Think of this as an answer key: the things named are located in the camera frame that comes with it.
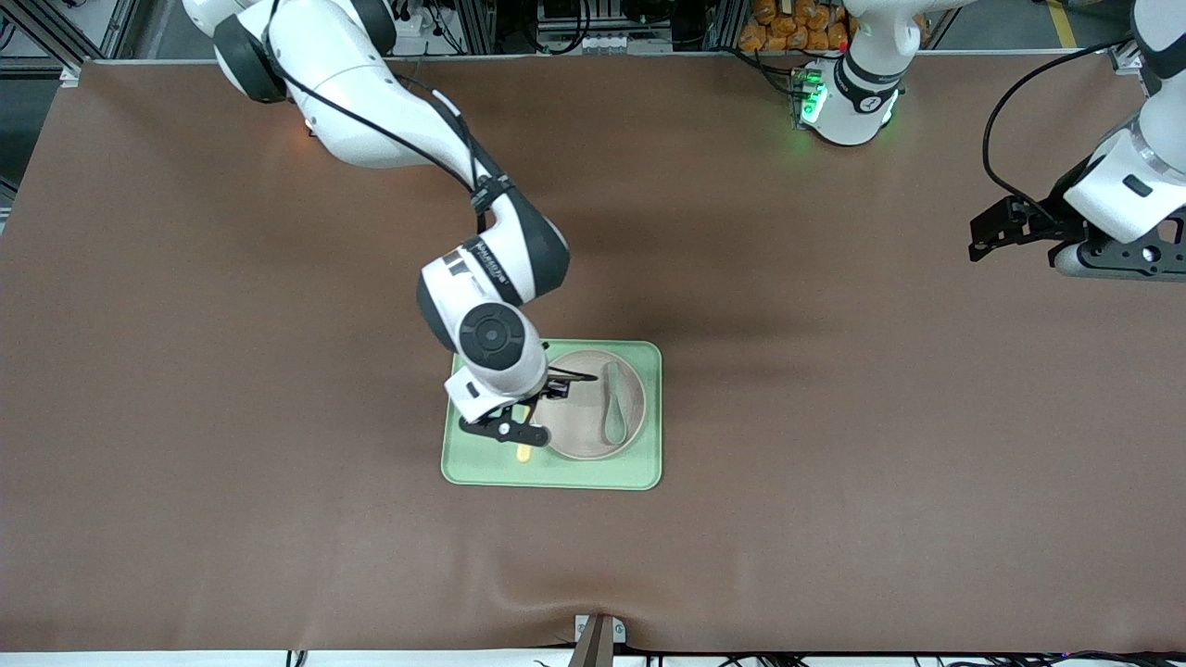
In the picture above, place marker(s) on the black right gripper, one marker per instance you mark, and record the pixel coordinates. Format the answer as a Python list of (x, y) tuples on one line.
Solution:
[(553, 383)]

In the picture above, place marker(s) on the yellow plastic fork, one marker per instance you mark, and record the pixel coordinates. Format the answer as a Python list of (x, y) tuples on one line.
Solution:
[(524, 455)]

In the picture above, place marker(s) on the white power strip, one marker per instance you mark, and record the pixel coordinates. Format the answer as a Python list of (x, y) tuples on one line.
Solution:
[(419, 18)]

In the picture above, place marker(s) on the light green rectangular tray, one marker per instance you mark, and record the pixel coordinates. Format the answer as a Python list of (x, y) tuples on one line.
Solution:
[(639, 417)]

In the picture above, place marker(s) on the brown table mat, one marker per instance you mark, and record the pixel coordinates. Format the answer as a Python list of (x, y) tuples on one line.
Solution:
[(278, 537)]

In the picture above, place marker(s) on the orange packaged goods pile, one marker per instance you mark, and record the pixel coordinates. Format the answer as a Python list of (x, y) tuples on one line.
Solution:
[(792, 23)]

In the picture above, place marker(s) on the aluminium frame profile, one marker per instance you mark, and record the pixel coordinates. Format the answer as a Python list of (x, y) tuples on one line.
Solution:
[(65, 37), (1126, 56)]

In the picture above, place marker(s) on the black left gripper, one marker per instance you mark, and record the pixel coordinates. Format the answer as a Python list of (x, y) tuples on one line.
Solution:
[(1053, 220)]

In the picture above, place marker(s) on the beige round plate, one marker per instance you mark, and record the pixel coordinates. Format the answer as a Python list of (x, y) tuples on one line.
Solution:
[(584, 417)]

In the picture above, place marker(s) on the grey metal camera bracket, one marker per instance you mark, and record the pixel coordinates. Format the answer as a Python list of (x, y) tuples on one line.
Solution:
[(598, 641)]

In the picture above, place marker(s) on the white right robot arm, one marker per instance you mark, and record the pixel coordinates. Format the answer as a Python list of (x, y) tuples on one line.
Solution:
[(371, 102)]

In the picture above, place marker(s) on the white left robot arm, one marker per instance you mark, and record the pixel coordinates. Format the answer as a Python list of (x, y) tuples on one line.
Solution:
[(1126, 181)]

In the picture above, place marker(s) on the green plastic spoon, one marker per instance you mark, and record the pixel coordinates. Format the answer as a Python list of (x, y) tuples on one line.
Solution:
[(613, 408)]

